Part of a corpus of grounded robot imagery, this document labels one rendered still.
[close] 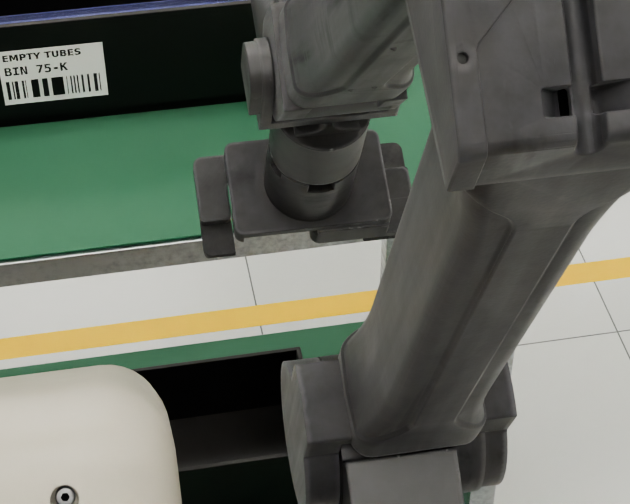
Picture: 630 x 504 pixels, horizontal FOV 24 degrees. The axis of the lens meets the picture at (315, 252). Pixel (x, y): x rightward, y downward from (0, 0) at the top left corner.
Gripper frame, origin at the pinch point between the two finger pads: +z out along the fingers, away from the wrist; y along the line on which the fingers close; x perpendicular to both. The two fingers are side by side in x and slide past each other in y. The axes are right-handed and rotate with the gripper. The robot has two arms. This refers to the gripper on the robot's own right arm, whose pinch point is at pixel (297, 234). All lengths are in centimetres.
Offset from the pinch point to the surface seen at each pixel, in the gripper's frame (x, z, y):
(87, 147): -22.7, 29.3, 14.3
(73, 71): -29.0, 26.1, 14.8
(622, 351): -27, 135, -70
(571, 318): -35, 139, -64
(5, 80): -28.8, 26.4, 21.1
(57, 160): -21.3, 28.7, 17.1
